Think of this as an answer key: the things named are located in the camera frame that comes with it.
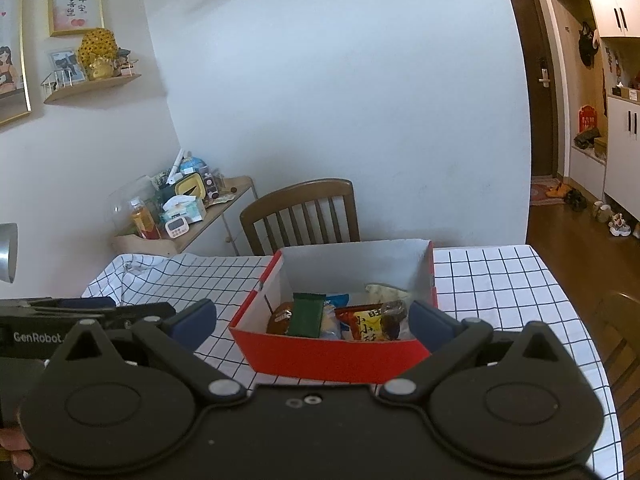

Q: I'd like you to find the patterned doormat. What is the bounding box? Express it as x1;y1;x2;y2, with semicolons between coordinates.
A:
529;176;568;206

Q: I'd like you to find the small blue globe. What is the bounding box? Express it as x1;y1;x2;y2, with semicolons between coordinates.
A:
179;156;210;177

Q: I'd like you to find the white tube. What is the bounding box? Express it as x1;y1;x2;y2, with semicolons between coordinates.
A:
166;148;186;184

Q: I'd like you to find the wooden wall shelf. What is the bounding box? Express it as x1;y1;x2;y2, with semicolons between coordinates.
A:
42;72;142;105

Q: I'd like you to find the large gold framed picture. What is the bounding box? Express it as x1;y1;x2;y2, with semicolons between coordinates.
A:
0;0;32;127

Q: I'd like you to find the person's left hand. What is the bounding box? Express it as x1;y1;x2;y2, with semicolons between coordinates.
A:
0;426;35;471

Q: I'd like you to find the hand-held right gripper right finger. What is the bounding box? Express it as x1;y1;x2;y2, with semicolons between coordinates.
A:
377;300;578;405

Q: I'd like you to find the pale tissue pack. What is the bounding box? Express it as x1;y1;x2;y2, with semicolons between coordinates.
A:
161;195;207;223

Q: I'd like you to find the white kitchen timer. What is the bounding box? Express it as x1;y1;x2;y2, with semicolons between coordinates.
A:
164;214;191;238

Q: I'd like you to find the wooden side table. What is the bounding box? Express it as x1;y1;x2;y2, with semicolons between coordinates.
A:
111;176;258;257

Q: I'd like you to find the yellow box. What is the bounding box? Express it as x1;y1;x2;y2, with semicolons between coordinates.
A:
174;172;206;200

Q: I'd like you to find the white checkered tablecloth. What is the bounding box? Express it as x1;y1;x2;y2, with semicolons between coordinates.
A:
81;245;626;480

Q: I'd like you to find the white lower cabinet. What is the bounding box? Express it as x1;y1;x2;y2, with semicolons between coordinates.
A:
570;95;640;236

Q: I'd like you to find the dark brown door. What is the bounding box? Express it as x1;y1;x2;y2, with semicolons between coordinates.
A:
500;0;560;178

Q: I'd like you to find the small gold framed picture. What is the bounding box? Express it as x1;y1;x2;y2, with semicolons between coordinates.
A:
47;0;106;37

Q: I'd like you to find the brown snack packet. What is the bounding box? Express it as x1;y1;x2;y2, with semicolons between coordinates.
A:
266;301;296;336

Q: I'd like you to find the wooden slat-back chair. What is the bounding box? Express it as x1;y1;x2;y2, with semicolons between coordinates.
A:
240;178;361;257

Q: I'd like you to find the red and yellow snack packet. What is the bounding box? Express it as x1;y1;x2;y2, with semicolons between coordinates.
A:
334;305;386;342

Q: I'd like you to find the small dark figurine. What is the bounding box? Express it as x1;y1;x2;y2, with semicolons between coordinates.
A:
116;49;138;77

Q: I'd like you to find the green snack packet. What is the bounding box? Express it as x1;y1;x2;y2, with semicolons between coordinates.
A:
287;292;327;338

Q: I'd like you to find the golden ornament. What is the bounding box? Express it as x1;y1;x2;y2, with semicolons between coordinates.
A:
77;29;121;82

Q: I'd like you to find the orange drink bottle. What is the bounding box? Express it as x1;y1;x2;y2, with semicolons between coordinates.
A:
130;199;162;241

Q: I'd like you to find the clear glass dome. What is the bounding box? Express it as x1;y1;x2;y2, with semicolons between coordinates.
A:
107;175;156;238

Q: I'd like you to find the small photo stand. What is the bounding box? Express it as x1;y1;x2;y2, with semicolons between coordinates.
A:
48;49;86;85

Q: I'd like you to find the wooden chair with curved back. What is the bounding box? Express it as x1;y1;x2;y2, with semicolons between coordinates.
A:
592;291;640;441

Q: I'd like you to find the red cardboard box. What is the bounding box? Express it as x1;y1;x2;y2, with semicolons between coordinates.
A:
228;239;440;385

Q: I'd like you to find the grey rounded object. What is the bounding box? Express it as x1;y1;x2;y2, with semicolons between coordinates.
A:
0;222;19;283

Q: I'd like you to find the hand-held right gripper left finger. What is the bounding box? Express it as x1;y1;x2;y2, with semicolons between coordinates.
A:
47;298;248;405

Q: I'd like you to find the dark hanging wall ornament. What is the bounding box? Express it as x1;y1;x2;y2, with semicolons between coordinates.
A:
578;21;601;67

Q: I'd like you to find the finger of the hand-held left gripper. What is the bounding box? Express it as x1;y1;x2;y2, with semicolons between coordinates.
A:
104;302;177;332
59;296;119;311

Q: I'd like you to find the pale cream snack packet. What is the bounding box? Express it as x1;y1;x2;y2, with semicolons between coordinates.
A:
365;283;408;301

